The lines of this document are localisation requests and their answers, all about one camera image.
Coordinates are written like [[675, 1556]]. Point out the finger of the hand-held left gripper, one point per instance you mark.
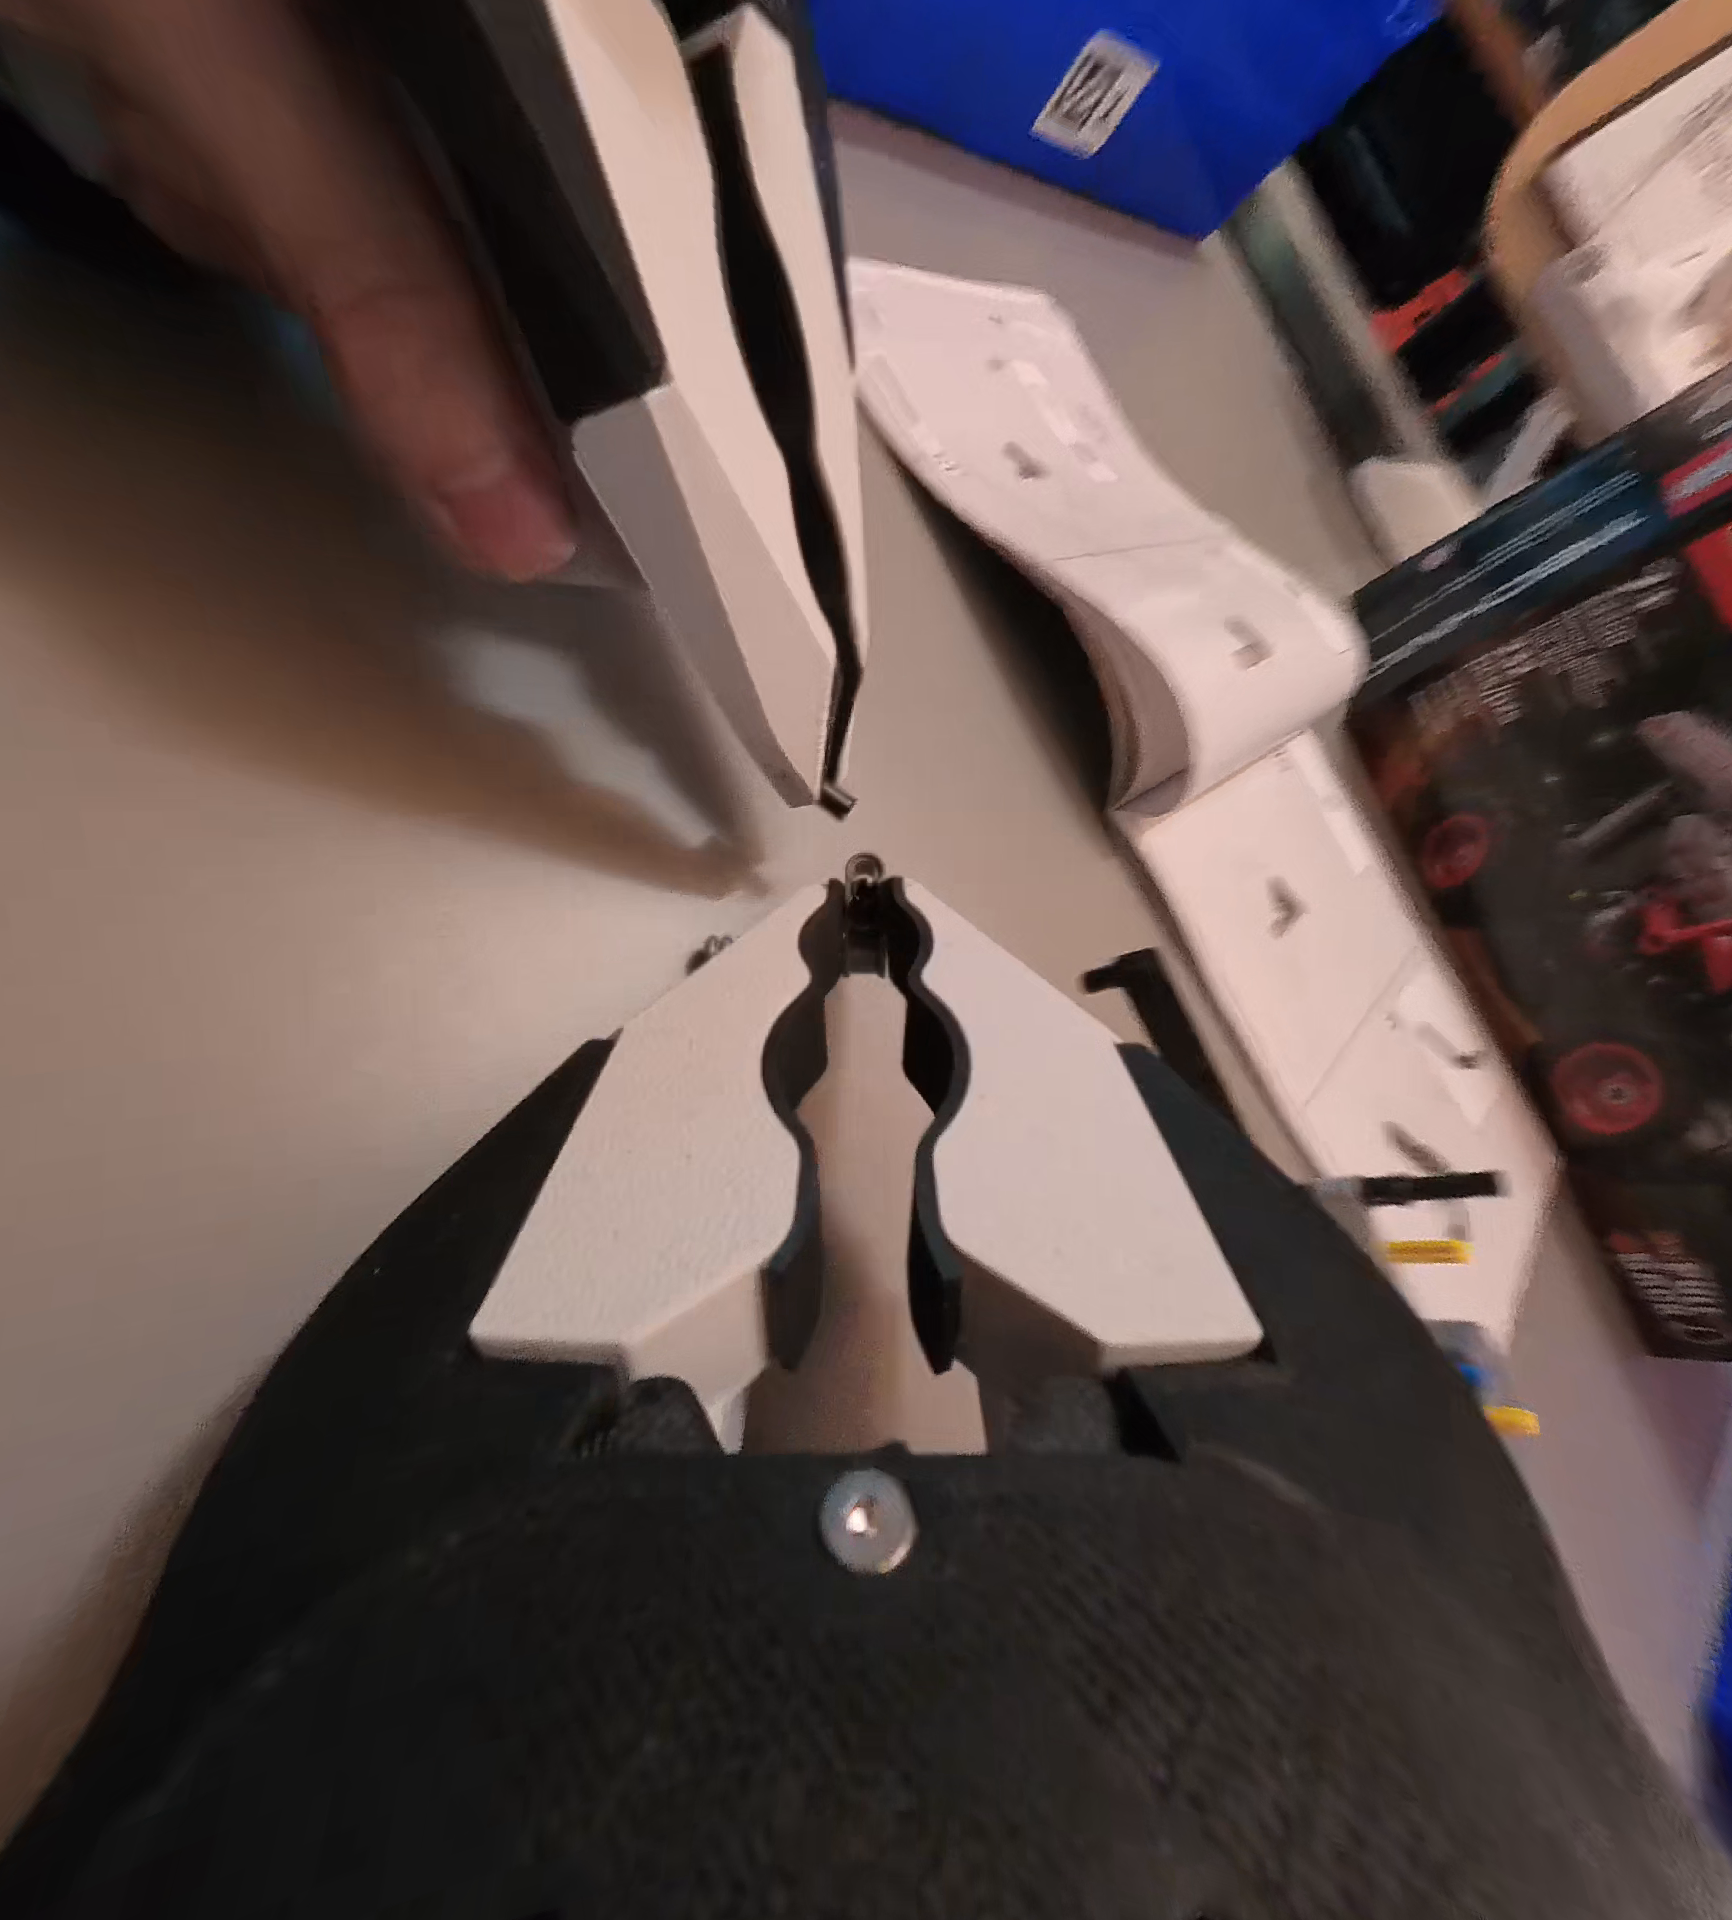
[[820, 375], [687, 495]]

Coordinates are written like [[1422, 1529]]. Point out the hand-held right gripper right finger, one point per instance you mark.
[[1090, 1184]]

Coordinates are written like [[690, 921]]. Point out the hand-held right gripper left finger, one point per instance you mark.
[[626, 1184]]

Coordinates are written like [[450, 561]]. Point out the small black toy pin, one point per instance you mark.
[[863, 901]]

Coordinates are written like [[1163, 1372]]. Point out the person's left hand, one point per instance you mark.
[[357, 254]]

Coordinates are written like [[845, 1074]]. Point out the black angled toy part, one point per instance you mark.
[[1154, 1021]]

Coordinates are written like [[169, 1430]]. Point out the tiny dark toy pin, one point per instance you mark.
[[713, 950]]

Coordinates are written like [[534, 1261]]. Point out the black toy axle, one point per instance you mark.
[[1420, 1189]]

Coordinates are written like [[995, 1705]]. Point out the small yellow toy piece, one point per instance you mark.
[[1425, 1250]]

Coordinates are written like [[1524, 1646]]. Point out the blue yellow toy piece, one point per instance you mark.
[[1499, 1388]]

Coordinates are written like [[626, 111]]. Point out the open white instruction booklet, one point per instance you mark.
[[1196, 645]]

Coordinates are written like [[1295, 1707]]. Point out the black toy set box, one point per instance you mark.
[[1630, 840]]

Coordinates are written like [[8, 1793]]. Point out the brown cardboard board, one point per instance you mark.
[[1514, 180]]

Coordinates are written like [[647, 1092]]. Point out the printed instruction sheet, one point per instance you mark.
[[1690, 225]]

